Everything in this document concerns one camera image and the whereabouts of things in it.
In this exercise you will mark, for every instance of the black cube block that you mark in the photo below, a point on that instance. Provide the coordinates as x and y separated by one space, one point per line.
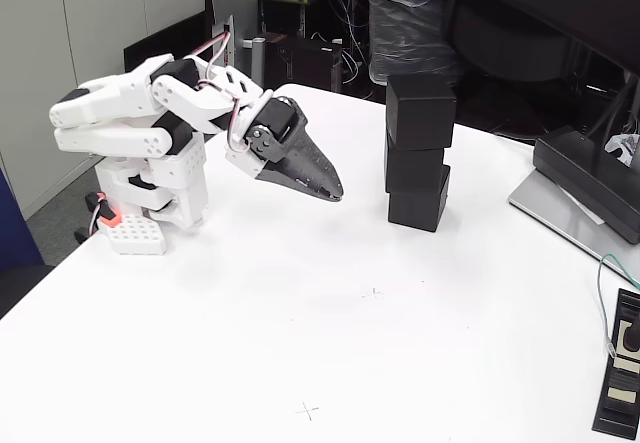
420 113
412 168
415 210

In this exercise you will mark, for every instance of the black box with orange mark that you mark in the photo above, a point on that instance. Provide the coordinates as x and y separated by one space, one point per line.
305 63

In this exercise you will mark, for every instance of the black desk panel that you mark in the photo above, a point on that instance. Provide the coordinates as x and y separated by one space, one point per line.
170 38

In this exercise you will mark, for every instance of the silver monitor stand base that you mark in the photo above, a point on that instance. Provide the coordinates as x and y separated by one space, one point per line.
550 208

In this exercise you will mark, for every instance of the grey metal cabinet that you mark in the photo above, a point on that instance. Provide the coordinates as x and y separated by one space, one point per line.
30 38

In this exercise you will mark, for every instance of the blue partition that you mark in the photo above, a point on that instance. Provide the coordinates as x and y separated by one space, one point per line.
15 233

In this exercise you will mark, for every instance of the black docking box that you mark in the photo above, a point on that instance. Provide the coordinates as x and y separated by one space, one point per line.
585 173

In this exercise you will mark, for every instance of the crumpled white plastic bag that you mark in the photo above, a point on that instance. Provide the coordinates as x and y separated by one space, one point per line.
625 145

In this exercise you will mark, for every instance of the black device with labels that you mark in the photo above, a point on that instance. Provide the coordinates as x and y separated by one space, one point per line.
620 403

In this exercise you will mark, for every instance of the grey metal post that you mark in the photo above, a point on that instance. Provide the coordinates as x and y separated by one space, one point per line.
257 63

